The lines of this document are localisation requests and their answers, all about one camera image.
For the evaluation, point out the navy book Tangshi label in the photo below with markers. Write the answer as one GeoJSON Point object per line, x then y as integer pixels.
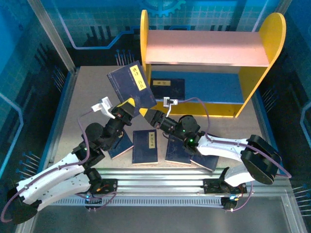
{"type": "Point", "coordinates": [131, 82]}

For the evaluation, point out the aluminium frame rail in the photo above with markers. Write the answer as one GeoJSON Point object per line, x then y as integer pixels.
{"type": "Point", "coordinates": [155, 180]}

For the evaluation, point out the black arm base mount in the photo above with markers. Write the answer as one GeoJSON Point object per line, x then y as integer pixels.
{"type": "Point", "coordinates": [109, 187]}
{"type": "Point", "coordinates": [213, 187]}

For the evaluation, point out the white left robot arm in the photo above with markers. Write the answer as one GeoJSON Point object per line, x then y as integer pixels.
{"type": "Point", "coordinates": [60, 187]}

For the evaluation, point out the navy book Mengxi Bitan label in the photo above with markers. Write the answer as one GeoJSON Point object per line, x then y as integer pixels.
{"type": "Point", "coordinates": [143, 150]}

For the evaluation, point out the yellow pink blue bookshelf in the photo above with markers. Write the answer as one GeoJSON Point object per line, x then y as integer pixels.
{"type": "Point", "coordinates": [206, 46]}

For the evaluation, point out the navy book Caigentan label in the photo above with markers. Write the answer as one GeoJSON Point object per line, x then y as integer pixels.
{"type": "Point", "coordinates": [175, 153]}

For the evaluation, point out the navy book yellow label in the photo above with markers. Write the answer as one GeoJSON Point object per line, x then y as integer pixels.
{"type": "Point", "coordinates": [170, 91]}
{"type": "Point", "coordinates": [121, 146]}

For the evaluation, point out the navy book Shijing label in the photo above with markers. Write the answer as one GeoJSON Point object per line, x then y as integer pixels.
{"type": "Point", "coordinates": [206, 162]}

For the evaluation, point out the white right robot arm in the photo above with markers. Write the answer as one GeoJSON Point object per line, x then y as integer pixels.
{"type": "Point", "coordinates": [218, 151]}

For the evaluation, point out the aluminium frame post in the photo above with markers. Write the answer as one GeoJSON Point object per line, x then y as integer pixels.
{"type": "Point", "coordinates": [54, 36]}

